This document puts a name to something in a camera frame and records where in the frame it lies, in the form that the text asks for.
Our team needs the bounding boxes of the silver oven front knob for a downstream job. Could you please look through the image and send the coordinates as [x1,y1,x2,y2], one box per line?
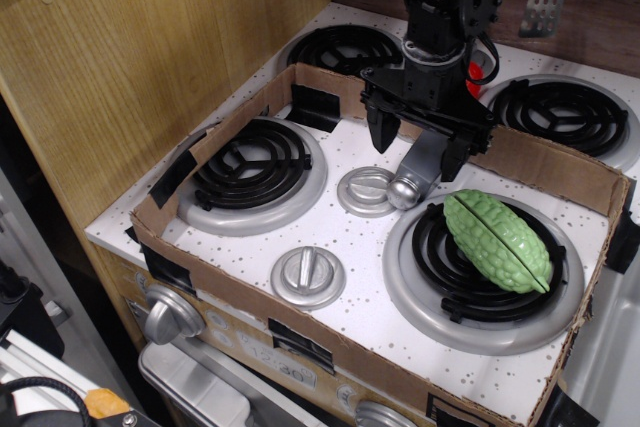
[144,284,205,345]

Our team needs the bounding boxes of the silver middle stovetop knob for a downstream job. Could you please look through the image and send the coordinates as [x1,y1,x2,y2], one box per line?
[337,166,396,218]

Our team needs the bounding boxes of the grey pepper shaker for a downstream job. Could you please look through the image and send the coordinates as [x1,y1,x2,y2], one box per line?
[386,130,448,210]

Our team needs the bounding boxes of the hanging silver slotted spatula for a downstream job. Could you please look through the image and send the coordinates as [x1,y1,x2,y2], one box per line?
[518,0,564,39]

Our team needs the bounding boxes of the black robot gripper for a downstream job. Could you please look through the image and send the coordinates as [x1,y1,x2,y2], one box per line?
[361,59,496,182]

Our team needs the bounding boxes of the stove burner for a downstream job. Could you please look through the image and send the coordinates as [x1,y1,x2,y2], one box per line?
[178,117,328,237]
[480,74,639,171]
[382,196,585,355]
[277,24,404,77]

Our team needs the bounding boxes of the toy oven clock display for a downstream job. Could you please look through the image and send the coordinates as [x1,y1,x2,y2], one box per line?
[236,331,317,390]

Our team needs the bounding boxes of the back right stove burner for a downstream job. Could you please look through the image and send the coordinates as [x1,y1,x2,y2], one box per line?
[480,74,639,171]

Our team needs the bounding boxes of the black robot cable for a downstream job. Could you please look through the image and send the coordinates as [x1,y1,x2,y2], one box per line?
[467,34,501,86]

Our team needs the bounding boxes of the silver stovetop knob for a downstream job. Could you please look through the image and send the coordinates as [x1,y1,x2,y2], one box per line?
[337,166,396,218]
[270,246,346,311]

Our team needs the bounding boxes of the orange object bottom left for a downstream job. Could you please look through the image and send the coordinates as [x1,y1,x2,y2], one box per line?
[84,388,130,419]

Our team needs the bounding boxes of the silver oven knob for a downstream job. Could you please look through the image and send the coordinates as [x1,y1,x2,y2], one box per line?
[144,284,205,345]
[354,401,416,427]

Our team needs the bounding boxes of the silver oven door handle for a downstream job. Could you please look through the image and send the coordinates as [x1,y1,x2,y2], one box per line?
[138,338,323,426]

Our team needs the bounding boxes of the front right stove burner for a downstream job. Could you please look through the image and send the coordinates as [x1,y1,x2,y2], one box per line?
[382,196,585,355]

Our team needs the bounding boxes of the front left stove burner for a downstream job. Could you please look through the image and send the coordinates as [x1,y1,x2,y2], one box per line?
[178,117,328,237]

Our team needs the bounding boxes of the green toy bitter gourd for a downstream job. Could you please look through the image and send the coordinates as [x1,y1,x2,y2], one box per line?
[443,189,552,294]

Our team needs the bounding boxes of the black braided cable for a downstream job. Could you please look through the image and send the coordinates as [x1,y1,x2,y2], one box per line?
[0,377,91,423]

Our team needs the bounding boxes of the silver front stovetop knob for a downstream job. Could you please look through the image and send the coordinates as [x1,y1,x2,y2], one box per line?
[270,246,346,311]

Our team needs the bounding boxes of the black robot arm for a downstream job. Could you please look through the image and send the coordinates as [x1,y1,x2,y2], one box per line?
[361,0,501,182]

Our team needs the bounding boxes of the red toy strawberry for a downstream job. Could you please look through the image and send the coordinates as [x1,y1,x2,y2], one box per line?
[465,61,484,99]

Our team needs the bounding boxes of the back left stove burner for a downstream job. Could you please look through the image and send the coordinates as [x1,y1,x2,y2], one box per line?
[277,24,404,77]

